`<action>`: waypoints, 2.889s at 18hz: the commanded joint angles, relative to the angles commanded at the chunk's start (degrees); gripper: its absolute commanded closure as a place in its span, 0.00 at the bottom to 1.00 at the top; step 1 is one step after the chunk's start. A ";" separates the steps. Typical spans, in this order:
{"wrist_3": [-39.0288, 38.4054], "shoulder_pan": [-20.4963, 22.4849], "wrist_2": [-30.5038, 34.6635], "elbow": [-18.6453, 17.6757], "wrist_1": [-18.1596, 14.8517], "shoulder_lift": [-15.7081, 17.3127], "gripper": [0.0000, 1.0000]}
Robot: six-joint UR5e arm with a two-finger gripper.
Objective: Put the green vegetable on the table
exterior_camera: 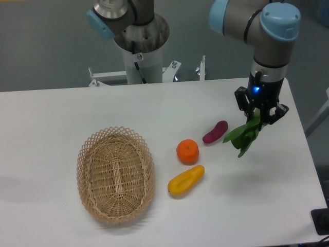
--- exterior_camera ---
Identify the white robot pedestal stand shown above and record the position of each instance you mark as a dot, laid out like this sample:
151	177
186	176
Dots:
140	68

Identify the purple sweet potato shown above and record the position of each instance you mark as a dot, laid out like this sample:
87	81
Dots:
216	133

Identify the green leafy vegetable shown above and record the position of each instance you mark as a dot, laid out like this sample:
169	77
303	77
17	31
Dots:
243	136

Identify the black device at table edge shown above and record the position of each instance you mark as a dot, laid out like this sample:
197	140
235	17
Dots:
320	220

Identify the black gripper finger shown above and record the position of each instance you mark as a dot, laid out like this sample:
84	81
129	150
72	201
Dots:
266	118
243	102

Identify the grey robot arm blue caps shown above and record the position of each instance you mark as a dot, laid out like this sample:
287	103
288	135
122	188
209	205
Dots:
270	27

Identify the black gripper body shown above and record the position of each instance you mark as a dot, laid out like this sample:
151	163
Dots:
263	93

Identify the orange tangerine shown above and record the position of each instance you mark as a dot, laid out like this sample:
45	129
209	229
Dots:
187	151

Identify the woven wicker basket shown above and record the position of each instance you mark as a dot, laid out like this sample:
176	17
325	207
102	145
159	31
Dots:
115	175

